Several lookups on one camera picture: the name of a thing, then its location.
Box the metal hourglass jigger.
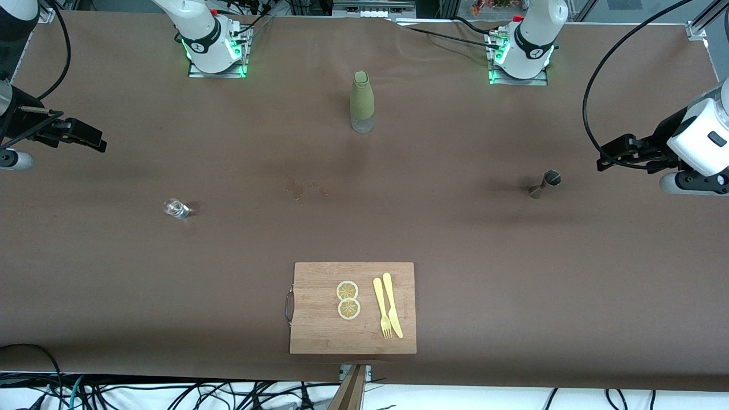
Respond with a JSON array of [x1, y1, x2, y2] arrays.
[[528, 170, 562, 199]]

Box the brown table cover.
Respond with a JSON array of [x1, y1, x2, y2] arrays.
[[0, 10, 729, 392]]

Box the orange plant decoration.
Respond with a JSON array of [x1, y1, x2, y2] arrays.
[[472, 0, 525, 15]]

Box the green sleeved glass bottle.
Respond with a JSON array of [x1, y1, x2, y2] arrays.
[[350, 71, 375, 134]]

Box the yellow plastic knife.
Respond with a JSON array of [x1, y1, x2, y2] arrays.
[[382, 273, 404, 339]]

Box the yellow plastic fork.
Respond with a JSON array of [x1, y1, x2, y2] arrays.
[[373, 277, 394, 339]]

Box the wooden cutting board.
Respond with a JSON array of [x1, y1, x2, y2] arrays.
[[285, 262, 417, 355]]

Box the grey metal box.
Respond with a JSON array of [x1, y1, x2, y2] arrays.
[[333, 0, 416, 18]]

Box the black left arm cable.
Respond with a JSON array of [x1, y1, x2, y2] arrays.
[[582, 0, 695, 170]]

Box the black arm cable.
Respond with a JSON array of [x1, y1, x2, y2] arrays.
[[34, 0, 72, 102], [582, 0, 695, 170]]

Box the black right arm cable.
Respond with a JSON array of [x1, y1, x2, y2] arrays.
[[34, 0, 72, 102]]

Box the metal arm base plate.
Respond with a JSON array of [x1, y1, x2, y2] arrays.
[[188, 26, 252, 79], [487, 31, 550, 86]]

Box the thick black looped cable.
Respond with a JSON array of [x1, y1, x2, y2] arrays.
[[0, 343, 64, 410]]

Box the black base power cable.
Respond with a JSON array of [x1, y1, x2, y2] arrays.
[[393, 17, 505, 53]]

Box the teal cable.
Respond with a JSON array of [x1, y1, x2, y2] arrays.
[[54, 375, 86, 410]]

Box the wooden post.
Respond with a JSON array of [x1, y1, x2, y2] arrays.
[[327, 366, 368, 410]]

